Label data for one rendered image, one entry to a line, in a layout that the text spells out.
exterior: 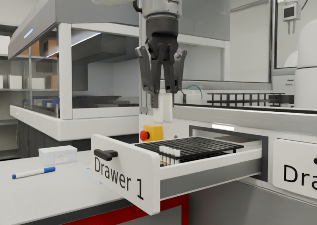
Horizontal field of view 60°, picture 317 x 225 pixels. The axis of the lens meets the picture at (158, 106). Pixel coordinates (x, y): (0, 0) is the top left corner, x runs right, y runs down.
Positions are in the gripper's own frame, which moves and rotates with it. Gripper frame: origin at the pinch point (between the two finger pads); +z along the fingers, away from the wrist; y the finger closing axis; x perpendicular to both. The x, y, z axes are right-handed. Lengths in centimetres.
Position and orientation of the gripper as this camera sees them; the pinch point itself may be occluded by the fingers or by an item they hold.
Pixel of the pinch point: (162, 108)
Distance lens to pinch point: 63.6
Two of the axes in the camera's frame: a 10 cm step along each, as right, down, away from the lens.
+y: 8.2, -0.4, 5.7
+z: 0.1, 10.0, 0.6
